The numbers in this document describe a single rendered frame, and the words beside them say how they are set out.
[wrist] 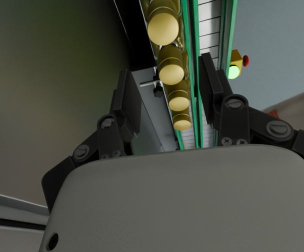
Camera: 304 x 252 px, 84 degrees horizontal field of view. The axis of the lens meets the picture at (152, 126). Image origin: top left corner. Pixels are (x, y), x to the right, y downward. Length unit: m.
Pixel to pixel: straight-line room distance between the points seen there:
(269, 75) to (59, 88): 1.07
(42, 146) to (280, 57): 1.06
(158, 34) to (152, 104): 0.49
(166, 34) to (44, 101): 0.14
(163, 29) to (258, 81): 0.98
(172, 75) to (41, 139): 0.17
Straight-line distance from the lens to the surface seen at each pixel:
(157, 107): 0.69
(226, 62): 0.49
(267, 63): 1.09
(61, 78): 0.22
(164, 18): 0.20
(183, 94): 0.27
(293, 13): 0.99
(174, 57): 0.24
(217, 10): 0.52
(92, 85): 0.27
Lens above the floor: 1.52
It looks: 36 degrees down
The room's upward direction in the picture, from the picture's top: 180 degrees counter-clockwise
